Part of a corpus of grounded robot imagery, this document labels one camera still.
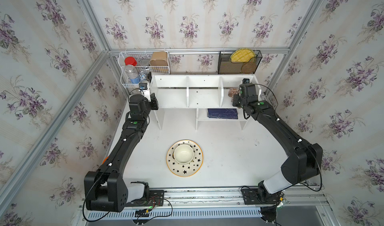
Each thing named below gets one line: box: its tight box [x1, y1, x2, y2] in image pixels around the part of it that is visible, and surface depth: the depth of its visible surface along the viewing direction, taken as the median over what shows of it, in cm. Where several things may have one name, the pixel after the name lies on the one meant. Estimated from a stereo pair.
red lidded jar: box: [124, 56, 137, 66], surface depth 93 cm
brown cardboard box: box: [149, 51, 169, 66], surface depth 91 cm
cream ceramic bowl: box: [173, 144, 194, 165], surface depth 86 cm
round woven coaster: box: [241, 61, 257, 74], surface depth 100 cm
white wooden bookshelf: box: [151, 74, 256, 130], surface depth 87 cm
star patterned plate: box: [166, 139, 204, 177], surface depth 86 cm
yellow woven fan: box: [230, 48, 256, 63], surface depth 96 cm
